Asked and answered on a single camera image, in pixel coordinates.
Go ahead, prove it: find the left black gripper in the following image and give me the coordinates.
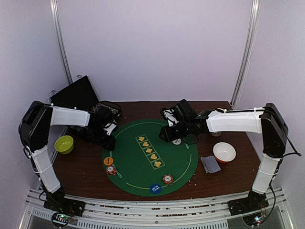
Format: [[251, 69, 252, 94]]
[[89, 125, 116, 150]]

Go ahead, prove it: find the white dealer button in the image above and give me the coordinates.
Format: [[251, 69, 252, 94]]
[[172, 139, 181, 145]]

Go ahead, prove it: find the orange big blind button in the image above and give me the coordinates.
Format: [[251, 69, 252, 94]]
[[103, 156, 114, 166]]

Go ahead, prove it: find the red poker chip stack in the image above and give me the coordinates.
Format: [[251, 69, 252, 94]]
[[163, 175, 173, 185]]

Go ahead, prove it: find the grey card deck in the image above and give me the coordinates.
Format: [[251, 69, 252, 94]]
[[200, 156, 221, 174]]

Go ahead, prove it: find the blue small blind button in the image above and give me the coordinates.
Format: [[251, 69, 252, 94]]
[[150, 183, 162, 195]]

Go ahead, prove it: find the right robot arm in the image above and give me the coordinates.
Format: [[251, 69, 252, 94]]
[[159, 99, 288, 211]]

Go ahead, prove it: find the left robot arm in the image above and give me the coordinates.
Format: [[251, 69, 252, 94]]
[[19, 101, 117, 194]]

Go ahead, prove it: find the round green poker mat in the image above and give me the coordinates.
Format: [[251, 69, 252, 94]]
[[102, 119, 199, 197]]

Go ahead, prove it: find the lime green bowl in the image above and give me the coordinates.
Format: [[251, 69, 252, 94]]
[[54, 135, 74, 155]]

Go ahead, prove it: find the cream mug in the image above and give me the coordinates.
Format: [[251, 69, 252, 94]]
[[210, 133, 221, 137]]

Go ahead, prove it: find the black poker chip case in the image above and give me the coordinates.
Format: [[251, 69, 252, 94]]
[[50, 76, 122, 143]]

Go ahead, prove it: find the white orange bowl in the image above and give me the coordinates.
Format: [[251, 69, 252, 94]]
[[213, 142, 236, 163]]

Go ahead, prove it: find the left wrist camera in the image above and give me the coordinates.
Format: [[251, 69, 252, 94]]
[[103, 121, 118, 135]]

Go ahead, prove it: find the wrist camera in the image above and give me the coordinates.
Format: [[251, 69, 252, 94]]
[[161, 108, 179, 127], [103, 121, 118, 135]]

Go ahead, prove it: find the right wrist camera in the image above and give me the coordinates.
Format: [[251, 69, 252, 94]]
[[161, 108, 179, 127]]

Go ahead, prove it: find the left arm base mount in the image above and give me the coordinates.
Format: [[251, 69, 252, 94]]
[[43, 193, 85, 217]]

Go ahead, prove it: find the front aluminium rail frame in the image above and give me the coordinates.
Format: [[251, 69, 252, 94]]
[[17, 188, 296, 229]]

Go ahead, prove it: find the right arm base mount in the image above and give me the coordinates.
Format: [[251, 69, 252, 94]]
[[228, 191, 269, 216]]

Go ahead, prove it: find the right aluminium frame post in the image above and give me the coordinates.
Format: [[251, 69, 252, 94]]
[[231, 0, 261, 109]]

